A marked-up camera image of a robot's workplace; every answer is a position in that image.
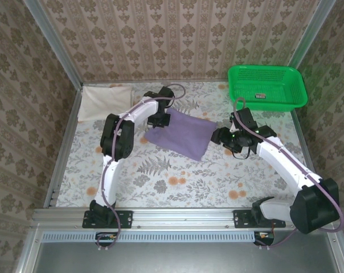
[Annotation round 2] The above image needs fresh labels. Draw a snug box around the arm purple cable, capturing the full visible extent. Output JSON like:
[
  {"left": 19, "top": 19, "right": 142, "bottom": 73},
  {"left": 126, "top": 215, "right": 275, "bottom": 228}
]
[
  {"left": 234, "top": 97, "right": 344, "bottom": 251},
  {"left": 96, "top": 82, "right": 187, "bottom": 253}
]

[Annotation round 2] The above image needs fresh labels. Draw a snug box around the long aluminium mounting rail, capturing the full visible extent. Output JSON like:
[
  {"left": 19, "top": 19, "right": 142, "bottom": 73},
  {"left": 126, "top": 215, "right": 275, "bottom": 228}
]
[{"left": 31, "top": 206, "right": 340, "bottom": 230}]

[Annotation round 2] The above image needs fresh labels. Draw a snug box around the grey metal sheet panel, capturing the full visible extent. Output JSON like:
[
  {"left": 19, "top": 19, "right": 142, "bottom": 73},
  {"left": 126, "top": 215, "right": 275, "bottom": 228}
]
[{"left": 17, "top": 227, "right": 344, "bottom": 273}]

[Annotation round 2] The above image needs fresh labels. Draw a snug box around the purple printed t-shirt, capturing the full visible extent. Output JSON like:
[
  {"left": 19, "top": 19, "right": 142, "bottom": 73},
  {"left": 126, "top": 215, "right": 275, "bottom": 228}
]
[{"left": 144, "top": 108, "right": 218, "bottom": 162}]

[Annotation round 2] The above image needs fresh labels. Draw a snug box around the green plastic basket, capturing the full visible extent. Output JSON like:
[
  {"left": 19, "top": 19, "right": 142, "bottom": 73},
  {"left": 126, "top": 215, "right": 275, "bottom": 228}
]
[{"left": 227, "top": 65, "right": 309, "bottom": 112}]

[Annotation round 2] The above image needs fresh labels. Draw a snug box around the grey slotted cable duct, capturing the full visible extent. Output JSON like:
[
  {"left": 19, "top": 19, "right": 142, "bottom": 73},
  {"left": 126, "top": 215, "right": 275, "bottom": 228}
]
[{"left": 42, "top": 230, "right": 277, "bottom": 243}]

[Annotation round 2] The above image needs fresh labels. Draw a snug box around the white folded t-shirt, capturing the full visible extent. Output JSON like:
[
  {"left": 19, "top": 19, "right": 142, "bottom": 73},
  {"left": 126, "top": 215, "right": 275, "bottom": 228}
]
[{"left": 78, "top": 85, "right": 134, "bottom": 123}]

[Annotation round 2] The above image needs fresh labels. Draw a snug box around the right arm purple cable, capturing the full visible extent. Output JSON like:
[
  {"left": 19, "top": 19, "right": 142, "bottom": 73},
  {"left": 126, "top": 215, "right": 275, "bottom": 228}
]
[{"left": 234, "top": 97, "right": 344, "bottom": 251}]

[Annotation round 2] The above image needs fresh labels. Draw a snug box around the aluminium frame post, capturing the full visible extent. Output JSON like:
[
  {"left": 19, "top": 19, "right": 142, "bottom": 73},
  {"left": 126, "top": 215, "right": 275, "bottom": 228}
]
[
  {"left": 285, "top": 0, "right": 337, "bottom": 72},
  {"left": 23, "top": 0, "right": 84, "bottom": 88}
]

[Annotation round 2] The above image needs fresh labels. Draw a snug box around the aluminium table side rail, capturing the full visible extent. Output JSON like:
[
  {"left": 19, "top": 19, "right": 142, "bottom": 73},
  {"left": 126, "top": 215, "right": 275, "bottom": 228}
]
[
  {"left": 43, "top": 84, "right": 84, "bottom": 208},
  {"left": 290, "top": 109, "right": 327, "bottom": 208}
]

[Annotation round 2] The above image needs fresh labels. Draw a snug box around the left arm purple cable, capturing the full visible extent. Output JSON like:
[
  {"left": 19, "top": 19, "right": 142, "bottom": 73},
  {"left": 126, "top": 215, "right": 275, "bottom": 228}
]
[{"left": 96, "top": 82, "right": 187, "bottom": 253}]

